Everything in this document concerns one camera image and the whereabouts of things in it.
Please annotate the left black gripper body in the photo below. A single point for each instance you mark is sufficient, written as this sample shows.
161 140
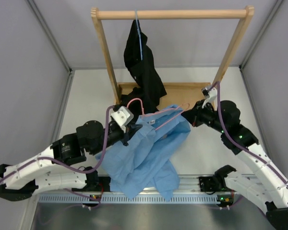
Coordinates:
114 135

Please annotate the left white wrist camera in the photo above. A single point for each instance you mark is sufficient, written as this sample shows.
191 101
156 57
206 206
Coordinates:
122 117

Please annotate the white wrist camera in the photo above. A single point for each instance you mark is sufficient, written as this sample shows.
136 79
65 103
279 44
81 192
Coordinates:
210 94
122 117

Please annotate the light blue shirt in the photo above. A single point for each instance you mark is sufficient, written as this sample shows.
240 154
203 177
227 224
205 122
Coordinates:
145 162

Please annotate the slotted cable duct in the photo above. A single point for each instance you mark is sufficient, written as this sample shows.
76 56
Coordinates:
140 199

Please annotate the blue wire hanger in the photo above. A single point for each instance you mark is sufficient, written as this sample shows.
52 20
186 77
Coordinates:
139 34

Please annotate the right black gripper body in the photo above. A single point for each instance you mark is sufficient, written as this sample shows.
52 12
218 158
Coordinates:
206 116

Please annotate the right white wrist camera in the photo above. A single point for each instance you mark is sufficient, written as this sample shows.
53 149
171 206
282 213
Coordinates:
210 94

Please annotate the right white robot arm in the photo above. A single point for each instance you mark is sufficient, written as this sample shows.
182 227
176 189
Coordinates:
271 197

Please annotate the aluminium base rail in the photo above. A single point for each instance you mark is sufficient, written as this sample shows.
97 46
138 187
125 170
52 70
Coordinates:
194 183

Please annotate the pink wire hanger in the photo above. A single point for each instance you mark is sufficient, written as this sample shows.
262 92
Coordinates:
171 112

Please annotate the wooden clothes rack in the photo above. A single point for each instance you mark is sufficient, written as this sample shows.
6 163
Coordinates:
179 92

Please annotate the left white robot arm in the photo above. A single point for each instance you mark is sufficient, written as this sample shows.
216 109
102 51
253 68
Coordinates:
53 168

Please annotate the black shirt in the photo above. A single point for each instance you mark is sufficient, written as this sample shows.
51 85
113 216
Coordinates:
150 86

